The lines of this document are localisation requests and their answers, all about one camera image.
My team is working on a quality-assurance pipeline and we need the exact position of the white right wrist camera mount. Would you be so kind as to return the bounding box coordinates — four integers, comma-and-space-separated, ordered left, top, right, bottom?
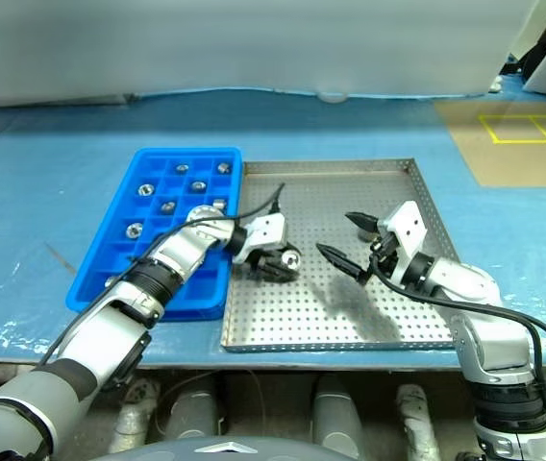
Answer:
377, 201, 430, 284

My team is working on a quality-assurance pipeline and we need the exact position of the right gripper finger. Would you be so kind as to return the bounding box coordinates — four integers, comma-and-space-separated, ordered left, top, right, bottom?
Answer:
344, 210, 380, 234
314, 242, 374, 285

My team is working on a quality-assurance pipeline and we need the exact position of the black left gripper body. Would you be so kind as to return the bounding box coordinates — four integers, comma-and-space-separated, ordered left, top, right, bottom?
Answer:
232, 243, 285, 284

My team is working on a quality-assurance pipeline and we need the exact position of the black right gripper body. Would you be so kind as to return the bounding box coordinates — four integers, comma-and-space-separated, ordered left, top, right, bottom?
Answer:
367, 229, 407, 289

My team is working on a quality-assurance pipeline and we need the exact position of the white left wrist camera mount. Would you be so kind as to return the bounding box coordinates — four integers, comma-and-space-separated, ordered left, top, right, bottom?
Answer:
242, 212, 287, 265

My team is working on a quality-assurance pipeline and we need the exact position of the brown cardboard sheet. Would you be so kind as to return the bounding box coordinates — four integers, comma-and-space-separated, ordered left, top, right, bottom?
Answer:
434, 99, 546, 188

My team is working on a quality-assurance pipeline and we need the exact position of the blue plastic compartment tray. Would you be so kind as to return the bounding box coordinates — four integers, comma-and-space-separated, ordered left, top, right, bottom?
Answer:
64, 146, 246, 322

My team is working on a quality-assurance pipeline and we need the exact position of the thin black wire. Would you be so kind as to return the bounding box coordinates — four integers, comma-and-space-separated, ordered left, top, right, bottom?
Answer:
150, 369, 267, 436

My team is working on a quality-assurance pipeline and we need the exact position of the white backdrop panel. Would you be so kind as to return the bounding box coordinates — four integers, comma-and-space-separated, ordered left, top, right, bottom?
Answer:
0, 0, 546, 112

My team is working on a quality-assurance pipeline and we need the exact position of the worn whitish rounded shape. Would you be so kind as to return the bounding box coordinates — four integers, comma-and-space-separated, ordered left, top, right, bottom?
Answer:
108, 376, 161, 457
394, 383, 440, 461

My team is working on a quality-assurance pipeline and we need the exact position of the white dome object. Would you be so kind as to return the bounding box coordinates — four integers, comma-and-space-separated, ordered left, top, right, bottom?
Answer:
317, 89, 350, 105

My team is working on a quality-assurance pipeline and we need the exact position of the perforated steel tray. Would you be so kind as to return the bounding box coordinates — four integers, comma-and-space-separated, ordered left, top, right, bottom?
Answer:
218, 158, 464, 354

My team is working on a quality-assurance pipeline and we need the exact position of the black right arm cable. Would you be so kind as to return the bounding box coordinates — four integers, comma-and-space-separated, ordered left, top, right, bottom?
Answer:
368, 254, 546, 420

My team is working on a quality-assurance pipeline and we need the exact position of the grey robot torso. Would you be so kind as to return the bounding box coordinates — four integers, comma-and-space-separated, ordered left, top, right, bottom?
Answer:
104, 434, 351, 461

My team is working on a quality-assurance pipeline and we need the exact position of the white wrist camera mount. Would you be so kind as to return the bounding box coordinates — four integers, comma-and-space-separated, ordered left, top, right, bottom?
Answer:
377, 201, 430, 284
242, 212, 287, 265

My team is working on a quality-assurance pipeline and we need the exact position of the dark grey rounded shape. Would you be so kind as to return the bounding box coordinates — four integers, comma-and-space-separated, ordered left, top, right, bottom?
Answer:
310, 374, 363, 450
165, 376, 229, 439

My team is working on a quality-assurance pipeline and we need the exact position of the dark object behind boards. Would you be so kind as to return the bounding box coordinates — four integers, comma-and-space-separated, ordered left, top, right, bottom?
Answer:
508, 27, 546, 81

